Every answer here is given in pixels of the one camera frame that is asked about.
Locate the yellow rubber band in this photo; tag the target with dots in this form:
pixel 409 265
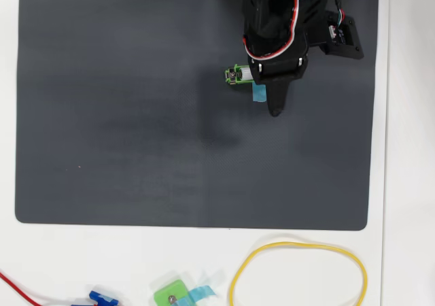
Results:
pixel 295 242

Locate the blue tape on block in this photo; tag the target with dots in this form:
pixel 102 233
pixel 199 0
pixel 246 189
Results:
pixel 202 292

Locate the blue tape strip on holder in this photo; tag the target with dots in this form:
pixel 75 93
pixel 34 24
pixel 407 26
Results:
pixel 260 93

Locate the white AA battery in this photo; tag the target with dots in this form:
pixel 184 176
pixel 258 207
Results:
pixel 245 74

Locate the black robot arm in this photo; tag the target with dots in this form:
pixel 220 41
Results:
pixel 265 13

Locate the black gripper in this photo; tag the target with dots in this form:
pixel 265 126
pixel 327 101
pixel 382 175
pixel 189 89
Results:
pixel 279 71

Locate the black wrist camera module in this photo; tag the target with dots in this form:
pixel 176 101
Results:
pixel 350 44

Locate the green battery holder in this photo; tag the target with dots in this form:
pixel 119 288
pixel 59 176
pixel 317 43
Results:
pixel 242 82

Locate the small green printed block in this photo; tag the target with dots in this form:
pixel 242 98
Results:
pixel 170 290

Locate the dark grey textured mat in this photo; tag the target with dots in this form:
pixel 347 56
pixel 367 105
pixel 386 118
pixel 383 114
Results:
pixel 170 166

